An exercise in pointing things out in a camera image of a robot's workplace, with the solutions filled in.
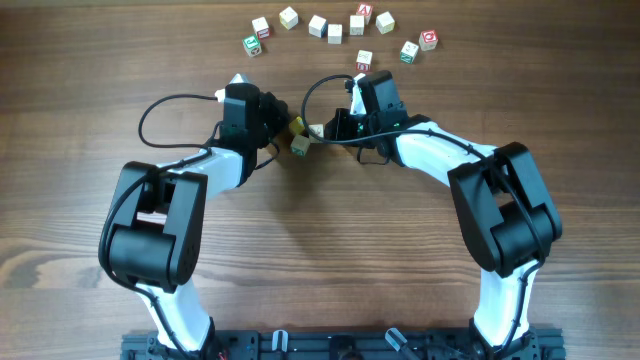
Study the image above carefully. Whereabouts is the white green wooden block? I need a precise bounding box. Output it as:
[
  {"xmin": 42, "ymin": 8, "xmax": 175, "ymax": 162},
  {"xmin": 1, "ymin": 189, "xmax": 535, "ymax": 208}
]
[{"xmin": 290, "ymin": 135, "xmax": 311, "ymax": 157}]

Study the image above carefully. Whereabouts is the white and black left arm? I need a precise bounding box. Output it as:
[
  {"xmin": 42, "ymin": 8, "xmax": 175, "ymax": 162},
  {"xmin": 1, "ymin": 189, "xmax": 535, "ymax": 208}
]
[{"xmin": 98, "ymin": 83, "xmax": 291, "ymax": 359}]

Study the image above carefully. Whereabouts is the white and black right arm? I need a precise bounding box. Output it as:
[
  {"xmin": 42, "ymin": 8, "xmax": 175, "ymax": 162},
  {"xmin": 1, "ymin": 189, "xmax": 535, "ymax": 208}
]
[{"xmin": 325, "ymin": 71, "xmax": 562, "ymax": 357}]

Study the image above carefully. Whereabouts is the red bottomed wooden block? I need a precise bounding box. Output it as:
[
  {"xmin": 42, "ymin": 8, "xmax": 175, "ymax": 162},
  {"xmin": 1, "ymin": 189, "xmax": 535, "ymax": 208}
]
[{"xmin": 356, "ymin": 50, "xmax": 373, "ymax": 72}]

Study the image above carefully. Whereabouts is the green sided wooden block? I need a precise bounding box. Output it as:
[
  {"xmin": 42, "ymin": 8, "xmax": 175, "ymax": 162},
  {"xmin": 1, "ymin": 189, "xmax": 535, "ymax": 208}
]
[{"xmin": 400, "ymin": 41, "xmax": 420, "ymax": 64}]

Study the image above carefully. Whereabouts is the green letter wooden block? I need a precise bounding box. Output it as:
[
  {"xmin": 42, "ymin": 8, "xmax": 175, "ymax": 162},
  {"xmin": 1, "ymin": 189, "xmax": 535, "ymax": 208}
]
[{"xmin": 242, "ymin": 35, "xmax": 262, "ymax": 57}]

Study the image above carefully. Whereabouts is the red letter O block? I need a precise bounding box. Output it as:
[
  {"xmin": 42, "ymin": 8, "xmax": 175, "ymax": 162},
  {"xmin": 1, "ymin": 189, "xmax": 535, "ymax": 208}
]
[{"xmin": 419, "ymin": 30, "xmax": 439, "ymax": 51}]

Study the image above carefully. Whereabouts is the red sided wooden block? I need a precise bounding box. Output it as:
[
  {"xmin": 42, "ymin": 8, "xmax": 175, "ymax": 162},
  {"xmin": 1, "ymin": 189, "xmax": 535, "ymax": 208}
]
[{"xmin": 252, "ymin": 17, "xmax": 270, "ymax": 39}]

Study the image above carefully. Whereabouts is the plain wooden block right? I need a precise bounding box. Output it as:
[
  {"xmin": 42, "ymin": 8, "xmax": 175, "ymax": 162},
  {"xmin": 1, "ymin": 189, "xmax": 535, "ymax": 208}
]
[{"xmin": 376, "ymin": 11, "xmax": 396, "ymax": 34}]

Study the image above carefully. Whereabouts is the plain picture wooden block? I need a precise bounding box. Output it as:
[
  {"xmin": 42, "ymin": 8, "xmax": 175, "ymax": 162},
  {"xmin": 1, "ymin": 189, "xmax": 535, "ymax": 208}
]
[{"xmin": 327, "ymin": 24, "xmax": 343, "ymax": 45}]

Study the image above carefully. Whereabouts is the plain wooden block centre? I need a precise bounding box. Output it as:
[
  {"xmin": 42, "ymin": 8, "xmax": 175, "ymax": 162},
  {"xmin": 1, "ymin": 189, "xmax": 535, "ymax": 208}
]
[{"xmin": 349, "ymin": 15, "xmax": 365, "ymax": 36}]

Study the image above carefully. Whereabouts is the yellow edged wooden block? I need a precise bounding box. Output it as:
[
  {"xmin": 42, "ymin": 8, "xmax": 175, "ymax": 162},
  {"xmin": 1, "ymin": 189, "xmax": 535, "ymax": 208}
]
[{"xmin": 279, "ymin": 6, "xmax": 299, "ymax": 30}]

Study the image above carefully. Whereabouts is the blue sided wooden block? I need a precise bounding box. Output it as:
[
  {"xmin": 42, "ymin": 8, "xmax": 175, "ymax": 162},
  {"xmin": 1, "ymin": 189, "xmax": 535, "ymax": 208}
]
[{"xmin": 308, "ymin": 15, "xmax": 328, "ymax": 38}]

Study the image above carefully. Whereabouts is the red letter A block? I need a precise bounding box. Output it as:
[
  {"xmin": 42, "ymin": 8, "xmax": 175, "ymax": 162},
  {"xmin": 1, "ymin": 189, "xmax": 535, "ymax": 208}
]
[{"xmin": 356, "ymin": 2, "xmax": 373, "ymax": 25}]

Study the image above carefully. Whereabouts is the black left camera cable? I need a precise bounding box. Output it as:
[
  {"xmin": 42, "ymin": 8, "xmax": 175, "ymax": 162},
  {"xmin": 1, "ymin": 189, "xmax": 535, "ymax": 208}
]
[{"xmin": 97, "ymin": 93, "xmax": 225, "ymax": 360}]

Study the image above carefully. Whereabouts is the black camera cable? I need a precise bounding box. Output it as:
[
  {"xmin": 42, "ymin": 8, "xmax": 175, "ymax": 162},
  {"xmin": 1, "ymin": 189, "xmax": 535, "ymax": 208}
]
[
  {"xmin": 97, "ymin": 93, "xmax": 225, "ymax": 360},
  {"xmin": 300, "ymin": 74, "xmax": 549, "ymax": 359}
]

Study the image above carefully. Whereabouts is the black right camera cable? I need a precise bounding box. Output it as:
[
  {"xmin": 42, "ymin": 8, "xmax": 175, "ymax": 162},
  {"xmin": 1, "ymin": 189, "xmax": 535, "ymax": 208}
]
[{"xmin": 300, "ymin": 74, "xmax": 549, "ymax": 359}]

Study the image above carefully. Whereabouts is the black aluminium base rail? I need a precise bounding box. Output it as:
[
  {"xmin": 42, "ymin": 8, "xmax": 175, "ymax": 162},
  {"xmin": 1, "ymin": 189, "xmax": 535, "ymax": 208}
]
[{"xmin": 120, "ymin": 327, "xmax": 567, "ymax": 360}]

